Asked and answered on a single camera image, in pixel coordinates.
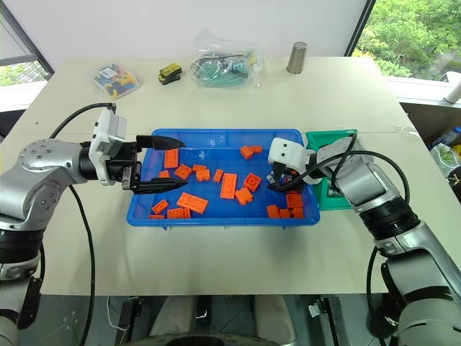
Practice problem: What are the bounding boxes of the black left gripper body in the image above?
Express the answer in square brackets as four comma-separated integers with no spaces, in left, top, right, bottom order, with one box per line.
[106,141,143,192]

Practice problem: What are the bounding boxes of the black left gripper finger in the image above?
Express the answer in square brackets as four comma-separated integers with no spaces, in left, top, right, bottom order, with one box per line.
[130,177,190,196]
[135,134,187,150]

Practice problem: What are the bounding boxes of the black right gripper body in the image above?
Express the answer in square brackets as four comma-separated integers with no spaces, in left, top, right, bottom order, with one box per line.
[271,161,304,185]

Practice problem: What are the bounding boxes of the green plastic bin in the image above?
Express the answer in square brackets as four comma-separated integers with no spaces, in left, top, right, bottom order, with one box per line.
[305,128,362,212]

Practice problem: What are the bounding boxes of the blue plastic bin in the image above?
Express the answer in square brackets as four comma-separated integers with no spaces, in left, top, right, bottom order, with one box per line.
[125,128,321,232]

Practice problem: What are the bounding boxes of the long orange plastic block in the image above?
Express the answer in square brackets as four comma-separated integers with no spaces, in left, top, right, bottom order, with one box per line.
[219,172,238,200]
[176,192,210,215]

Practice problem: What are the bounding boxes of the yellow and black device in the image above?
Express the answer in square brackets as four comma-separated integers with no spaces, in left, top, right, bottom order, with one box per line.
[156,62,183,87]

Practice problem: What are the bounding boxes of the bag of colourful parts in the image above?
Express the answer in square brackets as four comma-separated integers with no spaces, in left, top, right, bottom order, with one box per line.
[90,62,143,100]

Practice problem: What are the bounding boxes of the clear bag with green parts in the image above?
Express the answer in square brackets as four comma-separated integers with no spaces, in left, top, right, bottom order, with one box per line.
[189,26,264,89]

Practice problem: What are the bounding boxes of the grey metal cup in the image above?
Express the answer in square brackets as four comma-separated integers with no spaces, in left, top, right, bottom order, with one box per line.
[285,40,309,75]

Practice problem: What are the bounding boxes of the grey rounded pad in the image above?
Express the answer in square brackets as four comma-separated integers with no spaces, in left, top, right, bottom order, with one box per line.
[148,295,198,339]
[251,295,297,344]

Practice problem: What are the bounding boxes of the clear plastic bottle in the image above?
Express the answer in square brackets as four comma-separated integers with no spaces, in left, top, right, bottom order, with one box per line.
[429,125,461,149]

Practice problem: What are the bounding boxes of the white paper roll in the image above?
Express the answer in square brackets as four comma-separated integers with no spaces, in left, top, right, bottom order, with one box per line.
[440,70,461,105]

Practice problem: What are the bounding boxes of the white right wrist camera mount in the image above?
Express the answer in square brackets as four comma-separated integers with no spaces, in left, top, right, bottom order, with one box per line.
[268,136,308,174]

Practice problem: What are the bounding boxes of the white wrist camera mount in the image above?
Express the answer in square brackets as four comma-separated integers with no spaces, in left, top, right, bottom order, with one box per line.
[89,107,129,187]
[268,136,308,174]

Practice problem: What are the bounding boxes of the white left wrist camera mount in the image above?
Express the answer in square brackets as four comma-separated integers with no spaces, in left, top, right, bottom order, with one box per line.
[89,107,129,187]

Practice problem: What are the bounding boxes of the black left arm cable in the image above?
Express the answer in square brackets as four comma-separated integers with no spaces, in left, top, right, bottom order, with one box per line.
[48,102,118,346]

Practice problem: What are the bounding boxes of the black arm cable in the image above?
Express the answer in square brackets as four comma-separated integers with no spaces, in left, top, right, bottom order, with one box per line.
[48,102,118,346]
[279,132,413,340]

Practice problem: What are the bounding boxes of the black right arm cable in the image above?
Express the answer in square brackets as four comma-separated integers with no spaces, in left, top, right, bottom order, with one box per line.
[279,132,413,340]

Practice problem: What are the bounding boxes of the black table bracket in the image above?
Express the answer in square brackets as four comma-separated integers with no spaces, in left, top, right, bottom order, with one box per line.
[117,295,146,340]
[308,296,347,346]

